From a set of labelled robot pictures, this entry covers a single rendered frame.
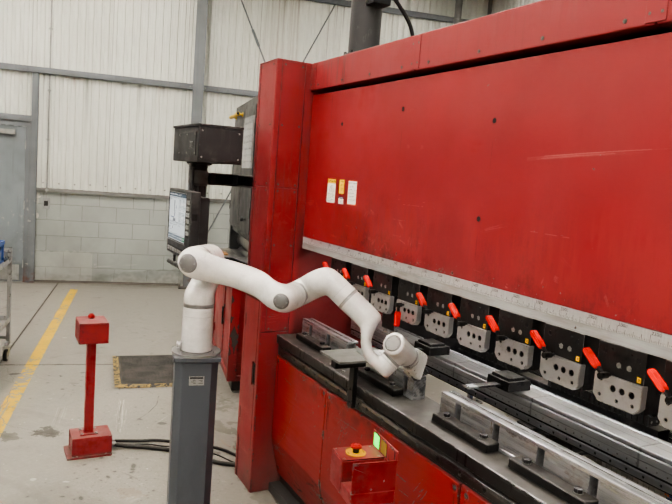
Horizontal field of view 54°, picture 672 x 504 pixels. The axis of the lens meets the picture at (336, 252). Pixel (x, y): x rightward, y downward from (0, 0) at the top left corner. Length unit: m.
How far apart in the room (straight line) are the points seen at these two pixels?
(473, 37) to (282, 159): 1.38
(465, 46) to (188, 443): 1.80
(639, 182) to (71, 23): 8.78
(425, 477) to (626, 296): 1.00
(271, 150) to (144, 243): 6.52
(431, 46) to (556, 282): 1.06
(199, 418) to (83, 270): 7.32
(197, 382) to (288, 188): 1.26
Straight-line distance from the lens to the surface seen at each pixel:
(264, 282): 2.44
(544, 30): 2.17
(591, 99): 2.01
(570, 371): 2.03
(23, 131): 9.82
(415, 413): 2.54
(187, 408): 2.66
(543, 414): 2.52
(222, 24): 9.99
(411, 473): 2.53
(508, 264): 2.18
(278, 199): 3.43
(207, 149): 3.45
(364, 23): 3.34
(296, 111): 3.47
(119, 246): 9.80
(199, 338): 2.61
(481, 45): 2.38
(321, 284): 2.38
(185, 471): 2.76
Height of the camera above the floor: 1.72
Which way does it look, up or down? 6 degrees down
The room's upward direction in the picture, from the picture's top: 4 degrees clockwise
